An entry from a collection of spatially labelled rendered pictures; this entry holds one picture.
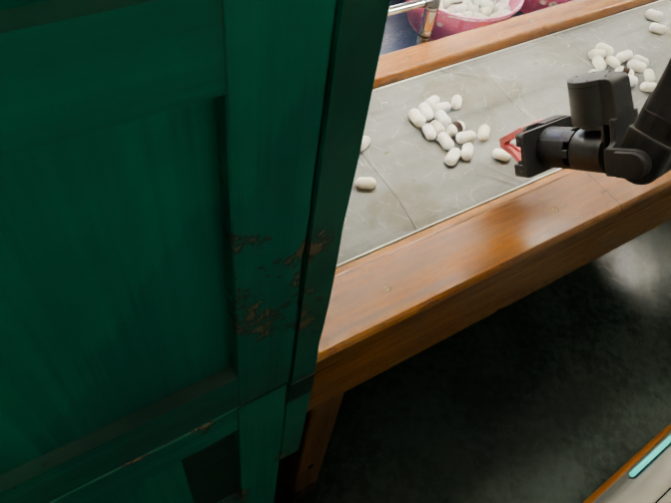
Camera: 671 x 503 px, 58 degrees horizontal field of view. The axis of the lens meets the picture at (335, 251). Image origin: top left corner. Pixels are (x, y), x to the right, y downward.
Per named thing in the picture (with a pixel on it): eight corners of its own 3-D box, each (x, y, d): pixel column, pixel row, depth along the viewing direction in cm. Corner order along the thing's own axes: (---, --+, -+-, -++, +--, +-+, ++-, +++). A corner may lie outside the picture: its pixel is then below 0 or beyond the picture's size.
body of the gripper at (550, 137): (511, 133, 85) (553, 136, 79) (563, 114, 89) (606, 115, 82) (517, 178, 87) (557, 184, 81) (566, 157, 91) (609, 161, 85)
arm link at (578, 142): (607, 181, 77) (636, 166, 79) (602, 129, 74) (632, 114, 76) (563, 175, 83) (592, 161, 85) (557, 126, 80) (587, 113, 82)
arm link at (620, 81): (646, 182, 71) (685, 156, 74) (639, 84, 66) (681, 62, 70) (558, 174, 80) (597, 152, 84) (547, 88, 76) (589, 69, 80)
